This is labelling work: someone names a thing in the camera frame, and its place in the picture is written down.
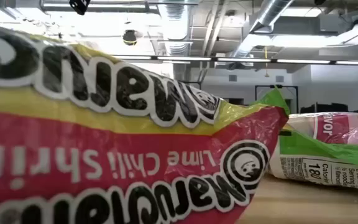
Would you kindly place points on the grey wall vent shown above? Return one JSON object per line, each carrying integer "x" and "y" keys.
{"x": 279, "y": 78}
{"x": 232, "y": 78}

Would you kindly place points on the black yellow hanging device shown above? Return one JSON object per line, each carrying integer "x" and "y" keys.
{"x": 129, "y": 37}

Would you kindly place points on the silver flexible air duct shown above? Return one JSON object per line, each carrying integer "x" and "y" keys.
{"x": 176, "y": 25}

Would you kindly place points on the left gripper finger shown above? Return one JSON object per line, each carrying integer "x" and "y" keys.
{"x": 79, "y": 5}

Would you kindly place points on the lime chili shrimp ramen pack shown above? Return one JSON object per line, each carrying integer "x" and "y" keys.
{"x": 104, "y": 149}
{"x": 322, "y": 146}

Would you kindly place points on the silver spiral air duct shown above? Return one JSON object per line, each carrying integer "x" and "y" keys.
{"x": 269, "y": 14}

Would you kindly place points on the black background equipment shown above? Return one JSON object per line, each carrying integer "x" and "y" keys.
{"x": 325, "y": 108}

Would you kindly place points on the black frame stand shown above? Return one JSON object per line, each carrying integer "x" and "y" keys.
{"x": 261, "y": 86}

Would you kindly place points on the linear ceiling light strip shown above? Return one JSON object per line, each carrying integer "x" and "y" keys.
{"x": 182, "y": 58}

